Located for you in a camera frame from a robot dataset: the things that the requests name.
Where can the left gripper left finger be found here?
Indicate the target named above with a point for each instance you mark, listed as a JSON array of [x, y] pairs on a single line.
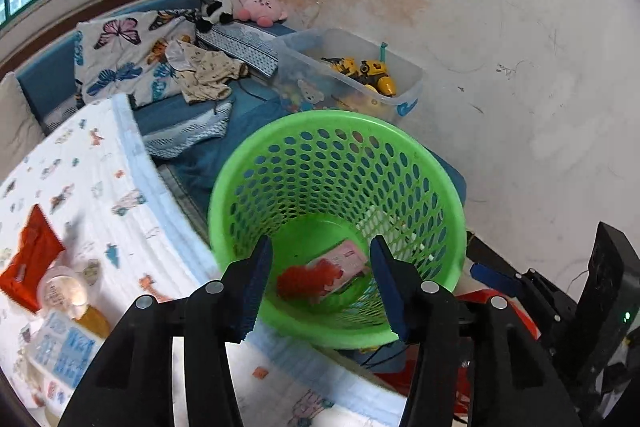
[[129, 381]]

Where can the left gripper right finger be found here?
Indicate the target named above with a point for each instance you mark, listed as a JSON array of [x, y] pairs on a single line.
[[512, 381]]

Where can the white blue milk carton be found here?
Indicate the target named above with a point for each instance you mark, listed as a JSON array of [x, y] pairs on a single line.
[[60, 353]]

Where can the orange red snack bag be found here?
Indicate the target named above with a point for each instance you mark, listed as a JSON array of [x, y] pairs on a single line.
[[39, 247]]

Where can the red mesh net bag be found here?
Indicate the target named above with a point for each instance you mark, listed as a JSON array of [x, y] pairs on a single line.
[[311, 282]]

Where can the pink snack wrapper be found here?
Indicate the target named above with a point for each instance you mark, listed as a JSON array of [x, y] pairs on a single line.
[[351, 259]]

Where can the patterned white tablecloth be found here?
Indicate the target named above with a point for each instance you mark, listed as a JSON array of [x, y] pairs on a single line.
[[125, 236]]

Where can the green plastic waste basket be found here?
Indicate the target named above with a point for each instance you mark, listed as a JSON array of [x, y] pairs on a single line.
[[311, 181]]

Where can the beige cushion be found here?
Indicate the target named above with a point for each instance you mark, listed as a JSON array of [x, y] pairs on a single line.
[[20, 132]]

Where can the beige crumpled clothes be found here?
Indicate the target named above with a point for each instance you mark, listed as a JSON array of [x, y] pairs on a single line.
[[203, 75]]

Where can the right butterfly pillow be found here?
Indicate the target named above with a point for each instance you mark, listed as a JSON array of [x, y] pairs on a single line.
[[126, 54]]

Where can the yellow toy truck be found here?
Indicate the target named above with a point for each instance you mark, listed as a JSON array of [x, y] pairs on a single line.
[[371, 74]]

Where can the striped grey cloth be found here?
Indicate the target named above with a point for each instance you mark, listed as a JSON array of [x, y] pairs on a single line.
[[248, 44]]

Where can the clear plastic toy bin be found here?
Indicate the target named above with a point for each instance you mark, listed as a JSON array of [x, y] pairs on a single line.
[[304, 82]]

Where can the pink plush toy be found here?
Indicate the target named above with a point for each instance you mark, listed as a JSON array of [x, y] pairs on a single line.
[[263, 13]]

